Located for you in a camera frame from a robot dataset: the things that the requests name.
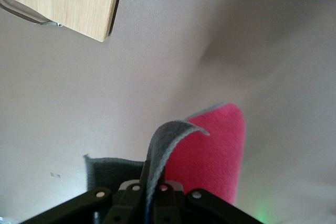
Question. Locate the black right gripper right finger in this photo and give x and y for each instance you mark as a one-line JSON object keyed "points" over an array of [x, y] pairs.
{"points": [[199, 208]]}

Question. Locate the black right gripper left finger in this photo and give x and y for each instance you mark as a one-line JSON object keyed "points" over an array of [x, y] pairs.
{"points": [[105, 208]]}

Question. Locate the pink cloth with grey back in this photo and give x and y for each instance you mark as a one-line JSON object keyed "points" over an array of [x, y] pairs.
{"points": [[210, 155]]}

